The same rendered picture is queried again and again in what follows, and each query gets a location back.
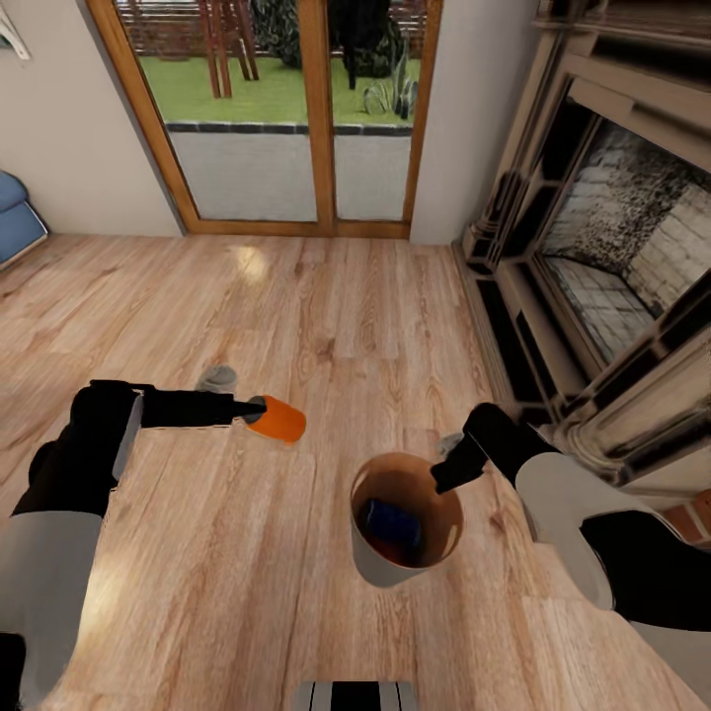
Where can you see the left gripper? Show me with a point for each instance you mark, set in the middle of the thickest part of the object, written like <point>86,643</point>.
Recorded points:
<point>204,409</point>

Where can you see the trash can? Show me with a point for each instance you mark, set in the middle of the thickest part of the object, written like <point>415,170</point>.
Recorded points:
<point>404,481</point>

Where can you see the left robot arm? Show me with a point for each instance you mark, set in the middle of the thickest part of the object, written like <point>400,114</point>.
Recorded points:
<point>48,545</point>

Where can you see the can of soda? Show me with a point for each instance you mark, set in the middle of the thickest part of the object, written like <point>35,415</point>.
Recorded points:
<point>280,421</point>
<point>391,524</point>
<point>387,550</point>

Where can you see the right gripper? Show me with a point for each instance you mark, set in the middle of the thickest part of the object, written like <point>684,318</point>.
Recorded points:
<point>455,471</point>

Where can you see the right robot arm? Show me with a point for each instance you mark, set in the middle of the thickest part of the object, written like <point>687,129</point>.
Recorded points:
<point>620,554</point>

